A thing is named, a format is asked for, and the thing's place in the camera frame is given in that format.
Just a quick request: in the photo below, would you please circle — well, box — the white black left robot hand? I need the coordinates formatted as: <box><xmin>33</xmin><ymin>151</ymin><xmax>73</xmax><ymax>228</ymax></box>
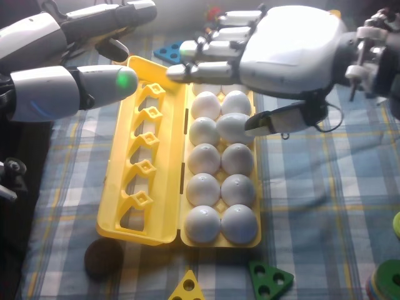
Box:
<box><xmin>0</xmin><ymin>0</ymin><xmax>157</xmax><ymax>123</ymax></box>

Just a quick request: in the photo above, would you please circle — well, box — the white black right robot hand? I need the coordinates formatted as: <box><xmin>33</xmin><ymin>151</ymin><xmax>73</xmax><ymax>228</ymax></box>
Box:
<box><xmin>165</xmin><ymin>4</ymin><xmax>349</xmax><ymax>138</ymax></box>

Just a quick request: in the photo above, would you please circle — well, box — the white toy egg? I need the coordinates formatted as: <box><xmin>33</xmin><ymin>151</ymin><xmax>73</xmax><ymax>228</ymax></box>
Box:
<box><xmin>187</xmin><ymin>142</ymin><xmax>222</xmax><ymax>176</ymax></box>
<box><xmin>186</xmin><ymin>172</ymin><xmax>221</xmax><ymax>207</ymax></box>
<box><xmin>221</xmin><ymin>204</ymin><xmax>259</xmax><ymax>245</ymax></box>
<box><xmin>222</xmin><ymin>83</ymin><xmax>249</xmax><ymax>94</ymax></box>
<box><xmin>192</xmin><ymin>82</ymin><xmax>223</xmax><ymax>94</ymax></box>
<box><xmin>191</xmin><ymin>91</ymin><xmax>222</xmax><ymax>120</ymax></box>
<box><xmin>184</xmin><ymin>205</ymin><xmax>223</xmax><ymax>244</ymax></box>
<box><xmin>221</xmin><ymin>142</ymin><xmax>254</xmax><ymax>176</ymax></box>
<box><xmin>221</xmin><ymin>90</ymin><xmax>253</xmax><ymax>117</ymax></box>
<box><xmin>221</xmin><ymin>173</ymin><xmax>257</xmax><ymax>208</ymax></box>
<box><xmin>216</xmin><ymin>112</ymin><xmax>256</xmax><ymax>146</ymax></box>
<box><xmin>189</xmin><ymin>117</ymin><xmax>221</xmax><ymax>147</ymax></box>

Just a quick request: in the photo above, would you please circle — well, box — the yellow egg carton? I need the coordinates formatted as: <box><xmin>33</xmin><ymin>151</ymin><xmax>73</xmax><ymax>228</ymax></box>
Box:
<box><xmin>96</xmin><ymin>55</ymin><xmax>263</xmax><ymax>248</ymax></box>

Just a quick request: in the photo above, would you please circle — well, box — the strawberry toy cupcake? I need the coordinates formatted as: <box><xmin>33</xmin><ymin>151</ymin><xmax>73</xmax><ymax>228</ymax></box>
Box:
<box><xmin>203</xmin><ymin>3</ymin><xmax>222</xmax><ymax>20</ymax></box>

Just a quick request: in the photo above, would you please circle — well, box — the blue triangle block with holes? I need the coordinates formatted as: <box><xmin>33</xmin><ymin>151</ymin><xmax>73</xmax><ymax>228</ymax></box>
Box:
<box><xmin>152</xmin><ymin>40</ymin><xmax>184</xmax><ymax>66</ymax></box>

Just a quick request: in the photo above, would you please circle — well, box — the blue yellow plaid tablecloth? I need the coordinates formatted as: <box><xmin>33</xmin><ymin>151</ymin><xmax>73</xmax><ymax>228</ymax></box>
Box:
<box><xmin>18</xmin><ymin>18</ymin><xmax>400</xmax><ymax>300</ymax></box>

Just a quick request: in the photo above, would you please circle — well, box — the dark brown round cookie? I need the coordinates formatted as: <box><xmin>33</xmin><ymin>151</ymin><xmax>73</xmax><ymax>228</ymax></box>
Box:
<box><xmin>83</xmin><ymin>238</ymin><xmax>125</xmax><ymax>279</ymax></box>

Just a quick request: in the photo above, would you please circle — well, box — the green triangle block with holes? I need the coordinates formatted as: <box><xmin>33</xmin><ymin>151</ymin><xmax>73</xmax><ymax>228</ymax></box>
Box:
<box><xmin>248</xmin><ymin>261</ymin><xmax>295</xmax><ymax>300</ymax></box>

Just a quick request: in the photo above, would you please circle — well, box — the yellow triangle block with holes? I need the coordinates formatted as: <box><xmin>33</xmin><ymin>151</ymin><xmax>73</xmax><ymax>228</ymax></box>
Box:
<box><xmin>167</xmin><ymin>269</ymin><xmax>206</xmax><ymax>300</ymax></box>

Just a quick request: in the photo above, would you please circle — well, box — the colourful ring stacker toy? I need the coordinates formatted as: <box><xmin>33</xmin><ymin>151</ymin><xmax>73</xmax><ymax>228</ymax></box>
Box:
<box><xmin>364</xmin><ymin>258</ymin><xmax>400</xmax><ymax>300</ymax></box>

